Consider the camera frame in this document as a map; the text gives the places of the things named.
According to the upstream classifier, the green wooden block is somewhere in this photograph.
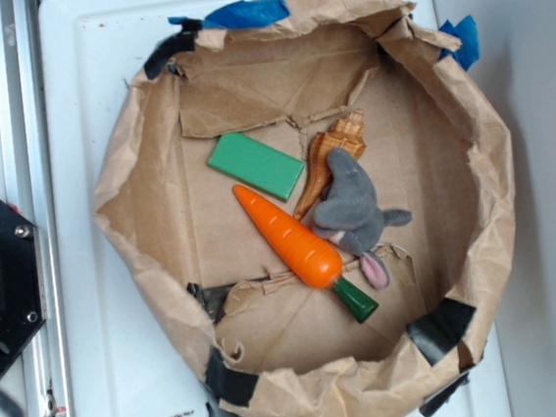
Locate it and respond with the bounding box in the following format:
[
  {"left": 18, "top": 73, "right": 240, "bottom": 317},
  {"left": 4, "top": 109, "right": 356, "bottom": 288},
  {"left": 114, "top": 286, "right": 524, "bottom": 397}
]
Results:
[{"left": 208, "top": 131, "right": 304, "bottom": 201}]

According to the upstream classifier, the orange toy carrot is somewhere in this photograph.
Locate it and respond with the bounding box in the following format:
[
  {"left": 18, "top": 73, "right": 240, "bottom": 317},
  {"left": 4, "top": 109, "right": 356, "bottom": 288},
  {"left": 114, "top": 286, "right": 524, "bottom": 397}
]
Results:
[{"left": 232, "top": 184, "right": 378, "bottom": 324}]

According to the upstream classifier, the white plastic tray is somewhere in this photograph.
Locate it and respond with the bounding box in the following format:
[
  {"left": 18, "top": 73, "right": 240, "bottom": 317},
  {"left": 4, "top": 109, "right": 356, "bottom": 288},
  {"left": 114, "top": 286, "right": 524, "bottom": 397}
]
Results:
[{"left": 33, "top": 0, "right": 514, "bottom": 417}]

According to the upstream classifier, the grey plush mouse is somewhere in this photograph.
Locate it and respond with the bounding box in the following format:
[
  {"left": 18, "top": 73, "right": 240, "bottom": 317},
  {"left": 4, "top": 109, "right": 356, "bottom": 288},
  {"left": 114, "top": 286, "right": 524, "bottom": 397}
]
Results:
[{"left": 313, "top": 147, "right": 412, "bottom": 289}]

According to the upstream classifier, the wooden toy seashell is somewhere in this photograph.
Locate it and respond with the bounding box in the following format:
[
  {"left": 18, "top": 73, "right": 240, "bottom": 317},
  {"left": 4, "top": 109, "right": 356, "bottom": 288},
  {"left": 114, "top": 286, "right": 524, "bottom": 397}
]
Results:
[{"left": 293, "top": 108, "right": 367, "bottom": 221}]

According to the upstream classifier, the brown paper bag bin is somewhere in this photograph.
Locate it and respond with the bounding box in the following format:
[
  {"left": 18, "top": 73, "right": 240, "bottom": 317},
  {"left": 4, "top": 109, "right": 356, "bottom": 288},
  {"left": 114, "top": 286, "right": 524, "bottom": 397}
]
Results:
[{"left": 94, "top": 0, "right": 516, "bottom": 417}]

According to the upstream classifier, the black tape lower left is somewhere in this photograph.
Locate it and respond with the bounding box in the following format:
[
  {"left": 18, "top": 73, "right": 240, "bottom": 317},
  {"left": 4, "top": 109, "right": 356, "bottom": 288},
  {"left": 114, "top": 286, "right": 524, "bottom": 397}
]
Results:
[{"left": 204, "top": 347, "right": 259, "bottom": 407}]

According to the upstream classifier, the black tape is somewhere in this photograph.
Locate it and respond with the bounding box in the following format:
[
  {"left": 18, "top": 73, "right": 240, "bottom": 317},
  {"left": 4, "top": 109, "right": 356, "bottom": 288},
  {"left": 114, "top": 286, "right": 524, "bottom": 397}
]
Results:
[
  {"left": 143, "top": 19, "right": 203, "bottom": 79},
  {"left": 406, "top": 297, "right": 477, "bottom": 366},
  {"left": 204, "top": 347, "right": 259, "bottom": 407}
]

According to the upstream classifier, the black tape upper left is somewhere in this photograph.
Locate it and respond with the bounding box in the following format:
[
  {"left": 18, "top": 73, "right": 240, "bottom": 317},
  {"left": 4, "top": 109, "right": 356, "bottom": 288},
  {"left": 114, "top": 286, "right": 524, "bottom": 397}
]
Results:
[{"left": 143, "top": 19, "right": 203, "bottom": 79}]

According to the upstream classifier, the blue tape piece top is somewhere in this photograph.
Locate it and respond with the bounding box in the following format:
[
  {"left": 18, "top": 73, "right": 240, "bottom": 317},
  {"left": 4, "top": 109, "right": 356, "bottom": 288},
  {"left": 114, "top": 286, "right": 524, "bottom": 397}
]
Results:
[{"left": 168, "top": 0, "right": 290, "bottom": 29}]

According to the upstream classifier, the blue tape piece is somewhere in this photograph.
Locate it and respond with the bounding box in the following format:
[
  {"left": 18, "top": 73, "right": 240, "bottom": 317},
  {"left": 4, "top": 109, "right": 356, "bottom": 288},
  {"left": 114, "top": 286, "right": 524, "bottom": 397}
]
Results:
[
  {"left": 439, "top": 15, "right": 480, "bottom": 71},
  {"left": 168, "top": 0, "right": 290, "bottom": 29}
]

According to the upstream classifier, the black tape lower right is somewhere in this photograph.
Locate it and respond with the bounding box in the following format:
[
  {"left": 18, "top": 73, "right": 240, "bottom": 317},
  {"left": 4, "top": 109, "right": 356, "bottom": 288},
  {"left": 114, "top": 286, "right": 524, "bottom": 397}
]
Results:
[{"left": 406, "top": 297, "right": 477, "bottom": 366}]

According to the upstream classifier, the blue tape piece right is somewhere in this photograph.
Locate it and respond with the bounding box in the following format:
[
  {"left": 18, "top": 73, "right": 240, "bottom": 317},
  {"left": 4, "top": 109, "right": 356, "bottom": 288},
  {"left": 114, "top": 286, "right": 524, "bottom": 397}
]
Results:
[{"left": 439, "top": 15, "right": 480, "bottom": 71}]

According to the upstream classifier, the aluminium frame rail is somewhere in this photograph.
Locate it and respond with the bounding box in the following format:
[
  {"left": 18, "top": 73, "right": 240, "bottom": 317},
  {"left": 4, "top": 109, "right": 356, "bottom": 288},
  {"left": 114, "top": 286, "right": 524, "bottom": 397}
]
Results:
[{"left": 0, "top": 0, "right": 74, "bottom": 417}]

